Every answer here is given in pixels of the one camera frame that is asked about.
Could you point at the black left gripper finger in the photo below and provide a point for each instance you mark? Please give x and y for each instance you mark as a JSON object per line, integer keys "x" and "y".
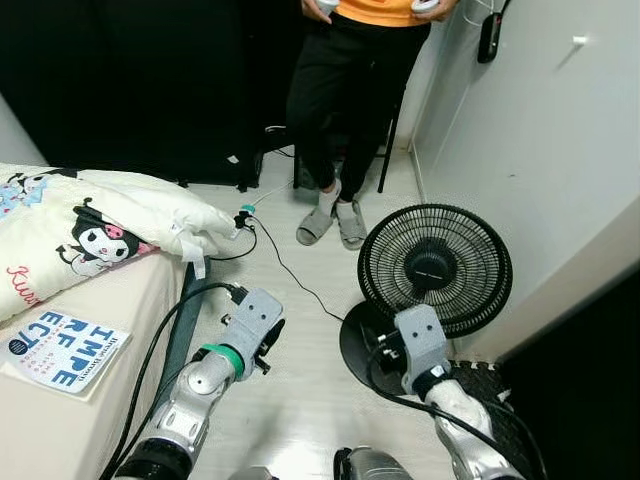
{"x": 276, "y": 330}

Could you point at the white book blue letters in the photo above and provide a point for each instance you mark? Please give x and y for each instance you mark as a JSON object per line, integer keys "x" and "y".
{"x": 65, "y": 350}

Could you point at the cream cartoon print quilt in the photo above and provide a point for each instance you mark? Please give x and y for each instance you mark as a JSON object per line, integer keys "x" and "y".
{"x": 60, "y": 220}

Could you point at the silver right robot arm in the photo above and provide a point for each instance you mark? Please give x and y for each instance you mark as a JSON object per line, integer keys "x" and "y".
{"x": 470, "y": 430}

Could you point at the black floor fan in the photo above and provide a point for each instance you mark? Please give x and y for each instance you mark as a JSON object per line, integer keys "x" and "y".
{"x": 435, "y": 265}

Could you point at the grey slipper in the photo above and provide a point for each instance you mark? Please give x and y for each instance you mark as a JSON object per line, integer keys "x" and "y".
{"x": 352, "y": 228}
{"x": 315, "y": 228}

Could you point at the grey robot right leg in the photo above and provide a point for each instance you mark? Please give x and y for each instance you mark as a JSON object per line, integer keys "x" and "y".
{"x": 380, "y": 465}

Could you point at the grey robot leg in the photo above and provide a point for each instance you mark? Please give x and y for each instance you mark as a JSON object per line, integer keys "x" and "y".
{"x": 250, "y": 473}
{"x": 380, "y": 465}

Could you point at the grey robot left leg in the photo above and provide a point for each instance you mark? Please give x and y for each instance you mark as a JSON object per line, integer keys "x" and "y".
{"x": 250, "y": 473}

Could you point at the black foam floor mat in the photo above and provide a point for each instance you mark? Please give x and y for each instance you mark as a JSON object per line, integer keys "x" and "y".
{"x": 495, "y": 400}

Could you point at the black chair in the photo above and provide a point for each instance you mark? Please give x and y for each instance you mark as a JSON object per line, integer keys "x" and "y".
{"x": 385, "y": 160}

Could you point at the black furniture panel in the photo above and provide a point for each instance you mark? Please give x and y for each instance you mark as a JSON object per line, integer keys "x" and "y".
{"x": 590, "y": 400}

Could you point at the cream sheeted mattress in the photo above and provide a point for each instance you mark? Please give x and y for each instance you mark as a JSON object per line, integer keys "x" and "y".
{"x": 60, "y": 430}

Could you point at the person in orange shirt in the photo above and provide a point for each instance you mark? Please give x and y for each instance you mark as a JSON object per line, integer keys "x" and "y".
{"x": 350, "y": 80}

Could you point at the black wardrobe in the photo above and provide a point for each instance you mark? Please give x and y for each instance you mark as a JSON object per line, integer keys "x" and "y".
{"x": 130, "y": 80}

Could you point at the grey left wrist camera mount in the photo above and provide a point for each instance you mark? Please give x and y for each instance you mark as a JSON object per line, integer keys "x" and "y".
{"x": 252, "y": 320}

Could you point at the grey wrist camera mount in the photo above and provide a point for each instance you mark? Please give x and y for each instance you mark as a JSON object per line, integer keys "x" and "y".
{"x": 422, "y": 345}
{"x": 252, "y": 320}

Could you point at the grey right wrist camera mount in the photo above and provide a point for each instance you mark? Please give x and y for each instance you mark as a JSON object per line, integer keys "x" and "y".
{"x": 422, "y": 345}

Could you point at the dark teal bed frame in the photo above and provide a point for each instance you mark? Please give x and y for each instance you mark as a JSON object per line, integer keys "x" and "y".
{"x": 180, "y": 340}

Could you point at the black wall device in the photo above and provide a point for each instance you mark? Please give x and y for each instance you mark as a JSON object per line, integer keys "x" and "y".
{"x": 488, "y": 38}

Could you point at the white wall hook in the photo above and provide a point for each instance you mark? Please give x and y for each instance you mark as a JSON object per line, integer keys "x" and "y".
{"x": 580, "y": 41}

